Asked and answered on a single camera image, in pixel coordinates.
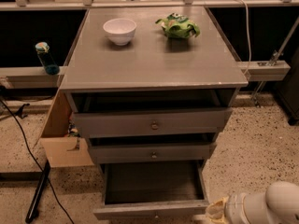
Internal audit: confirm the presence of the black flat bar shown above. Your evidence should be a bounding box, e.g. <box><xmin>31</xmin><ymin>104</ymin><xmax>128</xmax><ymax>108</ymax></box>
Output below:
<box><xmin>25</xmin><ymin>161</ymin><xmax>50</xmax><ymax>224</ymax></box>

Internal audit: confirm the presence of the grey drawer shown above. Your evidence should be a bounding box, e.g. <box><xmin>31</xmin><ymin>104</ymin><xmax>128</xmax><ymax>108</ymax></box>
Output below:
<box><xmin>93</xmin><ymin>161</ymin><xmax>209</xmax><ymax>220</ymax></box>
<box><xmin>89</xmin><ymin>143</ymin><xmax>217</xmax><ymax>164</ymax></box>
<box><xmin>73</xmin><ymin>108</ymin><xmax>232</xmax><ymax>138</ymax></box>

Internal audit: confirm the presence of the white ceramic bowl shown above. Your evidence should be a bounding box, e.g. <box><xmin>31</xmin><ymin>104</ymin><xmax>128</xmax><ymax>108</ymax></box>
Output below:
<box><xmin>103</xmin><ymin>18</ymin><xmax>136</xmax><ymax>46</ymax></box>

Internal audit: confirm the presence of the green crumpled chip bag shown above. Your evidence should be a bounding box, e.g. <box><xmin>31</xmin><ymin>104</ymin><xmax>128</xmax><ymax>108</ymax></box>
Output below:
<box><xmin>155</xmin><ymin>13</ymin><xmax>200</xmax><ymax>39</ymax></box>

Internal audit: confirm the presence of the grey top drawer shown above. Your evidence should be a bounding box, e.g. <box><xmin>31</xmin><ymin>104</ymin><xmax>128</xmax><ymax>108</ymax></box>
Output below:
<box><xmin>73</xmin><ymin>108</ymin><xmax>232</xmax><ymax>138</ymax></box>

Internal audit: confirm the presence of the diagonal metal strut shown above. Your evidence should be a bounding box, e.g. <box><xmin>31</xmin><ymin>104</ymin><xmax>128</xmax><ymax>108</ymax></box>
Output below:
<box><xmin>251</xmin><ymin>16</ymin><xmax>299</xmax><ymax>107</ymax></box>

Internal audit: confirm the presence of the dark cabinet at right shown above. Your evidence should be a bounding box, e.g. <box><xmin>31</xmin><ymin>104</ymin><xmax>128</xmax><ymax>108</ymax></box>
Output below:
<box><xmin>277</xmin><ymin>49</ymin><xmax>299</xmax><ymax>125</ymax></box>

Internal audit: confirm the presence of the black floor cable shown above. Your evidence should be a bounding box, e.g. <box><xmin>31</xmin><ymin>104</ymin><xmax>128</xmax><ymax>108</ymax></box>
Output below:
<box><xmin>0</xmin><ymin>97</ymin><xmax>76</xmax><ymax>224</ymax></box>

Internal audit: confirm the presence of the white hanging cable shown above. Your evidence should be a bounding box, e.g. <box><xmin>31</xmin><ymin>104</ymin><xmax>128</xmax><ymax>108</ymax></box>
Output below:
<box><xmin>230</xmin><ymin>0</ymin><xmax>252</xmax><ymax>77</ymax></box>

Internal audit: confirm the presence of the grey wooden drawer cabinet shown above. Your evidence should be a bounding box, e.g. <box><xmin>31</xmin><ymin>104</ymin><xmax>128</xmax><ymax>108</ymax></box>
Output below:
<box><xmin>59</xmin><ymin>5</ymin><xmax>249</xmax><ymax>170</ymax></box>

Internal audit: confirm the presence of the blue water bottle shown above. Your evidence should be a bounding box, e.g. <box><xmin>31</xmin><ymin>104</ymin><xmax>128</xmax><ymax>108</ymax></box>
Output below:
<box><xmin>35</xmin><ymin>42</ymin><xmax>60</xmax><ymax>76</ymax></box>

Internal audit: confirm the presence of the grey bottom drawer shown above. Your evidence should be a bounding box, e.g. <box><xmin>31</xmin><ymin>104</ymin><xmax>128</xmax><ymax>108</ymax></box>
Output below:
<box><xmin>93</xmin><ymin>161</ymin><xmax>209</xmax><ymax>220</ymax></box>

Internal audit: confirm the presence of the open cardboard box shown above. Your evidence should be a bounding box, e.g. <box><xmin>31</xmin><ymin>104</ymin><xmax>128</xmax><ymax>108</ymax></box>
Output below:
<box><xmin>39</xmin><ymin>91</ymin><xmax>93</xmax><ymax>168</ymax></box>

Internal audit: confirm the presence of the grey middle drawer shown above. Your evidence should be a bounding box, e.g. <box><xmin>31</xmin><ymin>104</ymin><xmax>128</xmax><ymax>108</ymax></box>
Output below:
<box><xmin>89</xmin><ymin>143</ymin><xmax>217</xmax><ymax>164</ymax></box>

